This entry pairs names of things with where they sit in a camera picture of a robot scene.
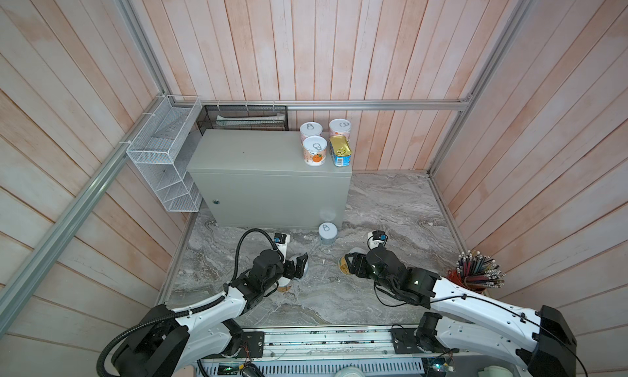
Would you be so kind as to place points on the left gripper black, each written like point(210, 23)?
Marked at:
point(299, 267)

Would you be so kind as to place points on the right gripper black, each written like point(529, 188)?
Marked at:
point(359, 269)

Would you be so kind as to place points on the yellow can plastic lid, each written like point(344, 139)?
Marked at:
point(351, 264)

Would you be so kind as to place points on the gold rectangular sardine tin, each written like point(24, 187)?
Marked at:
point(340, 150)

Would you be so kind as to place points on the orange labelled can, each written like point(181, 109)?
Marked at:
point(315, 150)

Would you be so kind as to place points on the pink labelled can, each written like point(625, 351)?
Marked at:
point(310, 129)

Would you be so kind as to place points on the pink can front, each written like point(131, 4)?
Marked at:
point(341, 127)

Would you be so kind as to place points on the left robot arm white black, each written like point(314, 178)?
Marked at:
point(167, 340)

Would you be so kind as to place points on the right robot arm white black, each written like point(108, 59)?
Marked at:
point(538, 341)

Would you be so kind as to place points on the amber jar white lid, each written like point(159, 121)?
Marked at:
point(284, 285)

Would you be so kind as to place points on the teal labelled can near cabinet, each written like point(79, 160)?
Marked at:
point(328, 233)

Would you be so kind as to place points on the grey metal cabinet box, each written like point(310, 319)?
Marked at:
point(259, 179)

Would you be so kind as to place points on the red pencil holder cup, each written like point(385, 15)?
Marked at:
point(476, 272)

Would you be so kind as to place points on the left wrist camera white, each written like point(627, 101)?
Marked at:
point(281, 241)

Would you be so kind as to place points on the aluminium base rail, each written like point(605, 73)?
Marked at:
point(376, 341)

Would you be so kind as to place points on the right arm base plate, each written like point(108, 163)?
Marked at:
point(416, 341)

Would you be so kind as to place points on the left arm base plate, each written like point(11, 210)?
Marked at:
point(249, 344)

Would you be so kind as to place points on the black wire mesh basket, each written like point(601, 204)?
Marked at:
point(243, 117)

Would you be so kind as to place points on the white wire mesh shelf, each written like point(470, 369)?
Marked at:
point(163, 148)

